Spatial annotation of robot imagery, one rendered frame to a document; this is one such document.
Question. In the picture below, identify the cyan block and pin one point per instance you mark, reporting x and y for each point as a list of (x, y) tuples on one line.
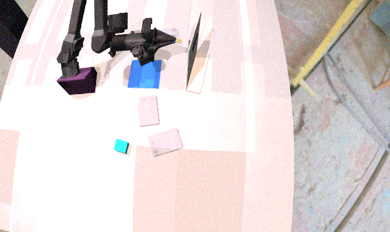
[(121, 146)]

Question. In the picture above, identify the blue flat square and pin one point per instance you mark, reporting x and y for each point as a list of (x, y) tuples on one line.
[(146, 76)]

